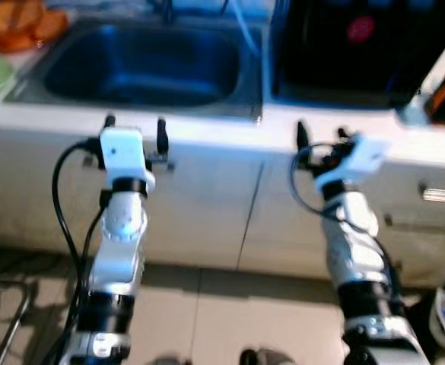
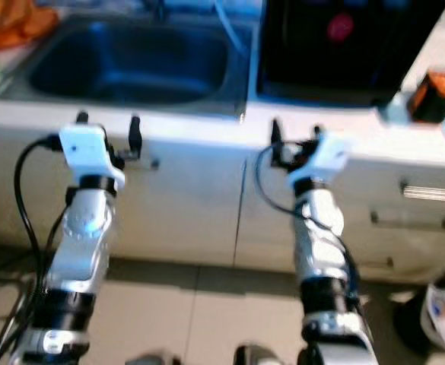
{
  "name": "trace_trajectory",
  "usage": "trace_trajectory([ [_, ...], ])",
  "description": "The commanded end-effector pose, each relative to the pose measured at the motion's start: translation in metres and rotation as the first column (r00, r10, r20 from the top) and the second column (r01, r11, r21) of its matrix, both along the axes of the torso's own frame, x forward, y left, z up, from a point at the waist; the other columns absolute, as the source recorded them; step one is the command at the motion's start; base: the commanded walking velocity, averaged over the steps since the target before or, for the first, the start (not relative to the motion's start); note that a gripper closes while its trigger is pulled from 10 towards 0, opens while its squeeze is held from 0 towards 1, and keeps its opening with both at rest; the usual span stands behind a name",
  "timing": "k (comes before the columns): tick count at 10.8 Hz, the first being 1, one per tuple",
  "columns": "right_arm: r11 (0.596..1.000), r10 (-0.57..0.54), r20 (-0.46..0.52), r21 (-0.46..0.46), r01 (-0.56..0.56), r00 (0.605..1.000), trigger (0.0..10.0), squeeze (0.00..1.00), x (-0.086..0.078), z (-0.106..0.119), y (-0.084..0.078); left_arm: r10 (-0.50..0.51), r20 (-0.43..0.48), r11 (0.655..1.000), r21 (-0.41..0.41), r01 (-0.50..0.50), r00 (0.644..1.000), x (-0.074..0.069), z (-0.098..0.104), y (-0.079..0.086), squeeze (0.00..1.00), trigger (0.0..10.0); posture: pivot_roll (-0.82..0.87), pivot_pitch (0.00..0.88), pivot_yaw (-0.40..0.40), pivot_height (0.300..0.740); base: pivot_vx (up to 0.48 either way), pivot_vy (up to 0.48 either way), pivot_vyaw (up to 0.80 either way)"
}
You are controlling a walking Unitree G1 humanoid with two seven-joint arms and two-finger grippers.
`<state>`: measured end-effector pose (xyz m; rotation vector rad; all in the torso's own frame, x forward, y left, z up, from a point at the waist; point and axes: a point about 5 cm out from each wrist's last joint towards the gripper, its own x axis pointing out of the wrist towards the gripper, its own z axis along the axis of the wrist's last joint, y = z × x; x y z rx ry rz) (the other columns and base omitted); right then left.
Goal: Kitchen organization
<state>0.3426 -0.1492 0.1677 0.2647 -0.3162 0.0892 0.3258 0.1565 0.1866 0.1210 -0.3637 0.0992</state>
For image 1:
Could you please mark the stainless steel sink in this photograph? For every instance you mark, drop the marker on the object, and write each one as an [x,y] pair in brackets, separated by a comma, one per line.
[131,68]

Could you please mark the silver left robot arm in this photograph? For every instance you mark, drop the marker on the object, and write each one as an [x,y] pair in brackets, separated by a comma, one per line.
[123,228]

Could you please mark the black induction cooktop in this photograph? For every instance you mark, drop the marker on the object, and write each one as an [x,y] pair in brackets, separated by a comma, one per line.
[344,61]

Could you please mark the pale blue plastic item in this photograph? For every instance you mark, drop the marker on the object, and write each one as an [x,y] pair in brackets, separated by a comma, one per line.
[412,112]

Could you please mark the orange plastic plate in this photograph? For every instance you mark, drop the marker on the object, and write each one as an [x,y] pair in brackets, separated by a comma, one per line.
[51,29]

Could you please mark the black robot right foot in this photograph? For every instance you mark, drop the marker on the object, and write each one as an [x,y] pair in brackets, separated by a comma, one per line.
[268,357]

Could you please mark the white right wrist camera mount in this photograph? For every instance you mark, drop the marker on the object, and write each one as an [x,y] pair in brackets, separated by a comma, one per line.
[363,158]

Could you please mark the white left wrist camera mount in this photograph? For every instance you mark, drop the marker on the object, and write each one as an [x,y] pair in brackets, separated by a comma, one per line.
[123,152]

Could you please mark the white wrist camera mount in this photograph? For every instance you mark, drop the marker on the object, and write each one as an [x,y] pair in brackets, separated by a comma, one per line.
[363,158]
[123,152]

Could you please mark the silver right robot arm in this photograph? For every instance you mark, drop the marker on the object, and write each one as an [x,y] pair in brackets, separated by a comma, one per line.
[355,228]

